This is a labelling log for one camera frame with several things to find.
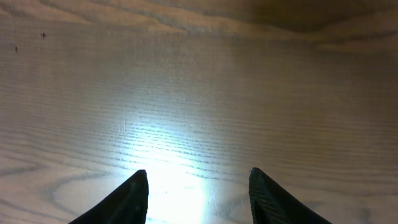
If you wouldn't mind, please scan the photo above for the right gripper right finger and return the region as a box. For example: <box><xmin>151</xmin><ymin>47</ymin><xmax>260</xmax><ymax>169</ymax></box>
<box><xmin>249</xmin><ymin>167</ymin><xmax>331</xmax><ymax>224</ymax></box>

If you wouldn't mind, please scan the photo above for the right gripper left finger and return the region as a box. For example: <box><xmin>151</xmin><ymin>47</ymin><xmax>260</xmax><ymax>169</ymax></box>
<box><xmin>70</xmin><ymin>170</ymin><xmax>149</xmax><ymax>224</ymax></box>

